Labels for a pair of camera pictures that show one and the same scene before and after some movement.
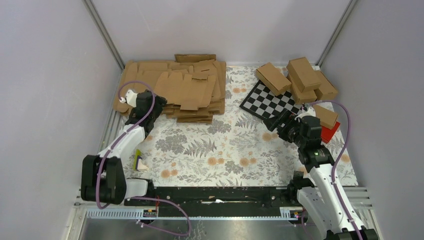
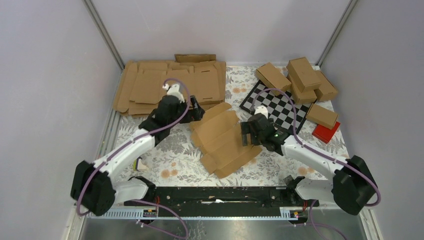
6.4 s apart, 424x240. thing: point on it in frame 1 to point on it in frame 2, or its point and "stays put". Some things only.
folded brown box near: x=327 y=117 stays put
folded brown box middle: x=301 y=97 stays put
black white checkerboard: x=261 y=101 stays put
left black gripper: x=159 y=103 to x=195 y=114
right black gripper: x=272 y=122 to x=246 y=129
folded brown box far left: x=272 y=78 stays put
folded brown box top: x=303 y=73 stays put
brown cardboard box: x=190 y=93 to x=217 y=133
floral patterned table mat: x=237 y=148 stays put
